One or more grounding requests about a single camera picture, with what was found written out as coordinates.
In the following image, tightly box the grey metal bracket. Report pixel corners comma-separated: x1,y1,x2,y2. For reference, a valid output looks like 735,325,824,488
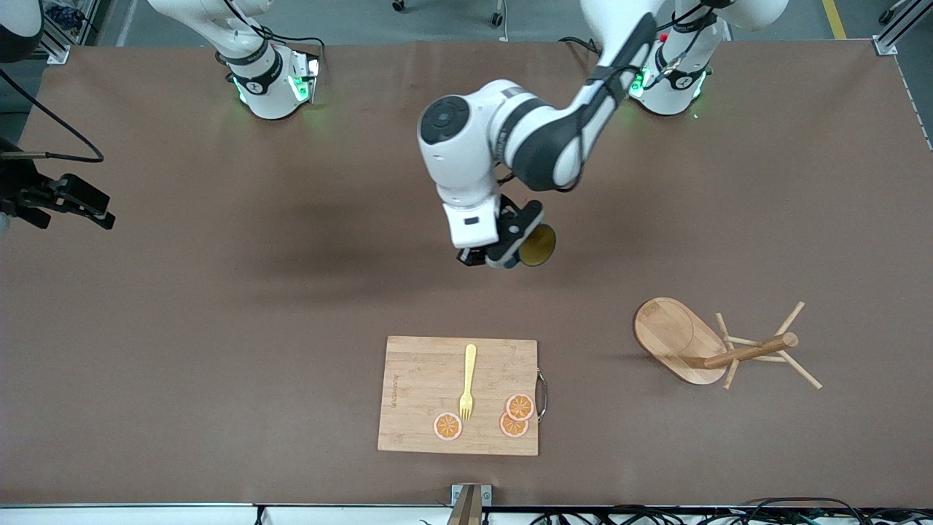
450,483,493,508

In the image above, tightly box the wooden mug tree rack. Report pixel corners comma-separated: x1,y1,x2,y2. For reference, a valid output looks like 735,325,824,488
633,297,823,391

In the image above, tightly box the bamboo cutting board, metal handle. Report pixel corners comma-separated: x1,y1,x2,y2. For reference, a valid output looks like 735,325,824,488
377,335,549,457

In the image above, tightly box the teal cup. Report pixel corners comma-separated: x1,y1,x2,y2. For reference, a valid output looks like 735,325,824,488
503,222,558,269

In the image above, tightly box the aluminium frame post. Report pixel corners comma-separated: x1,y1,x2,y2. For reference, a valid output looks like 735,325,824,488
29,0,70,65
875,15,933,55

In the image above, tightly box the black base power cable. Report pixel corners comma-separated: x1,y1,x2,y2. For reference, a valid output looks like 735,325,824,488
558,36,602,59

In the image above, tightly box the yellow fork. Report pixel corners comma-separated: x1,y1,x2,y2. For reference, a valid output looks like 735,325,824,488
458,344,478,422

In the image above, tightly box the blue cable bundle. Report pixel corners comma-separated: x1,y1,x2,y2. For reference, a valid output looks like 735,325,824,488
44,4,86,31

